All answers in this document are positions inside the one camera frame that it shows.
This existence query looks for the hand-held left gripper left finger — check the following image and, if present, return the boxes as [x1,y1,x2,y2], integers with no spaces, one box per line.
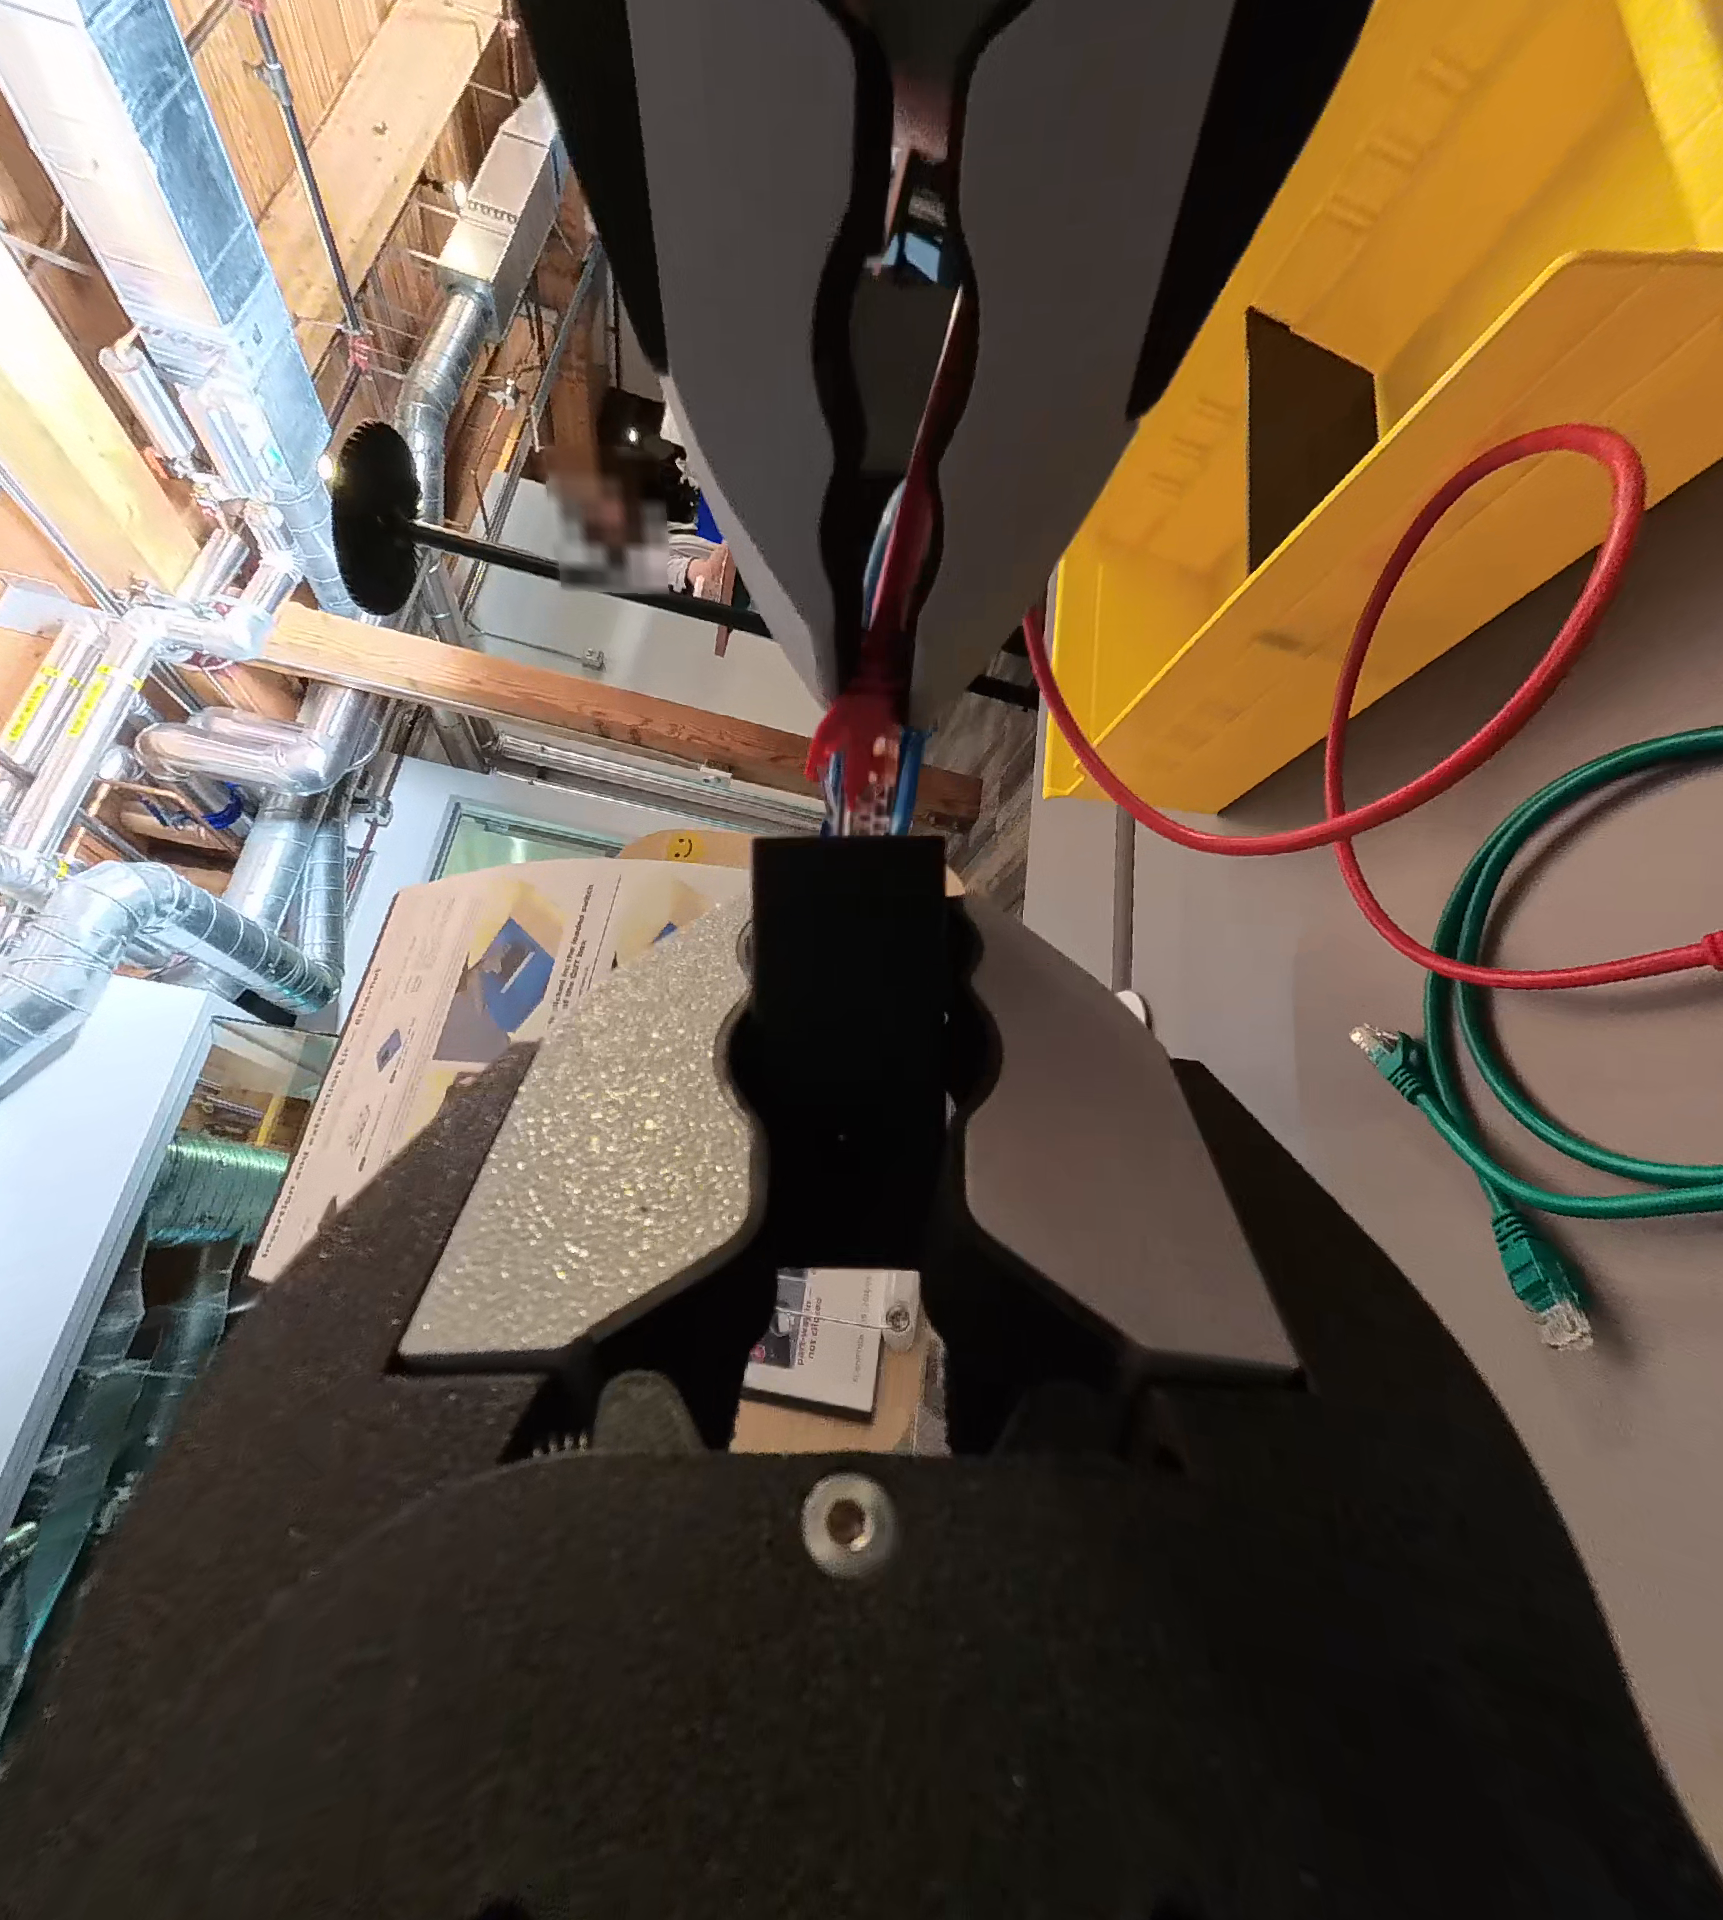
[397,895,775,1451]

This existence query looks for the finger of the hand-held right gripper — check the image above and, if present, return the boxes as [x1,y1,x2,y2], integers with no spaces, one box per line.
[617,0,895,710]
[897,0,1241,725]

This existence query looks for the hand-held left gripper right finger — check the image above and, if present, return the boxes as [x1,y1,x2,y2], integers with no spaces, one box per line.
[933,895,1304,1451]

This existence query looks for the black ethernet switch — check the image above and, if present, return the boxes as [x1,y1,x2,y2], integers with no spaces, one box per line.
[747,836,953,1277]

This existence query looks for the yellow bin with divider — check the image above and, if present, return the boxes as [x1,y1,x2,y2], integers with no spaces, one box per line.
[1041,0,1723,816]

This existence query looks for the red ethernet cable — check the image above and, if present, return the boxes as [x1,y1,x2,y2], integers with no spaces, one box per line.
[805,284,1723,991]

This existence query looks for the blue ethernet cable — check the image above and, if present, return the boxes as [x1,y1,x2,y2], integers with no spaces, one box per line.
[819,480,937,839]

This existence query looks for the printed instruction sheet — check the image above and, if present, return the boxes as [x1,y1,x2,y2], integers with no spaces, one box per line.
[249,862,923,1419]

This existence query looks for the wooden beam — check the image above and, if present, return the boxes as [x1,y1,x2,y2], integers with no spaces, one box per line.
[261,600,985,827]

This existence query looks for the silver ventilation ducts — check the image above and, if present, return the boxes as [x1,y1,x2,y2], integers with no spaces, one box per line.
[0,0,607,1201]

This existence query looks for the green ethernet cable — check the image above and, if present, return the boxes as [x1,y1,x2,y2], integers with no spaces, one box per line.
[1346,723,1723,1351]

